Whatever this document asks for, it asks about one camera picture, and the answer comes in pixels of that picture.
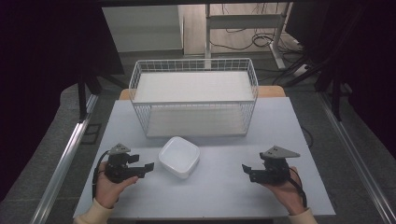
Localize black floor bracket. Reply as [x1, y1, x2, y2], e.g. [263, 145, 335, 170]
[80, 123, 103, 146]

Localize white wire basket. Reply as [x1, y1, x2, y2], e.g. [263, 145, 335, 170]
[128, 57, 260, 139]

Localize aluminium rail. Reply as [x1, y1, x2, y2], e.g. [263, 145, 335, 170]
[317, 91, 396, 224]
[29, 92, 100, 224]

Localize white cabinet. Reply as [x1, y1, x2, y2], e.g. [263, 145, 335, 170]
[101, 4, 185, 54]

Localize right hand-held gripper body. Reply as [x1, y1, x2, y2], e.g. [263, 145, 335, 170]
[259, 145, 302, 187]

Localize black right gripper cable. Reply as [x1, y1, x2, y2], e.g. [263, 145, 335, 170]
[288, 166, 309, 209]

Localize black metal stand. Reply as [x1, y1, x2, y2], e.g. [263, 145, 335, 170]
[76, 69, 129, 123]
[284, 52, 354, 122]

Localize person's right hand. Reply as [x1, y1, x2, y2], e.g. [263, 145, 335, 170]
[261, 165, 308, 217]

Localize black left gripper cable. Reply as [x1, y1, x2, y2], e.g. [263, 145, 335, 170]
[92, 150, 110, 201]

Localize white power strip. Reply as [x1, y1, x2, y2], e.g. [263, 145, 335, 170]
[291, 63, 313, 77]

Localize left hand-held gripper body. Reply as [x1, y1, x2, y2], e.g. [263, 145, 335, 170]
[104, 143, 142, 185]

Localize white square bowl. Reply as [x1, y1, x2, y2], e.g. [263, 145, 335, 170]
[158, 135, 202, 180]

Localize white desk frame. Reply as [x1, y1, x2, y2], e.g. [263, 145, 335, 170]
[204, 2, 293, 70]

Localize black curtain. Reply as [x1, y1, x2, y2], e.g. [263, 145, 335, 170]
[284, 0, 396, 160]
[0, 0, 126, 202]

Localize black floor cables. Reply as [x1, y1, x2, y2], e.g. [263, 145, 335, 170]
[208, 3, 312, 87]

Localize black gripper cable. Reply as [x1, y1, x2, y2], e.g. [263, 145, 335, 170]
[288, 166, 309, 209]
[92, 150, 110, 201]

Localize person's left hand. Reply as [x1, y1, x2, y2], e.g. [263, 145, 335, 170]
[94, 161, 140, 210]

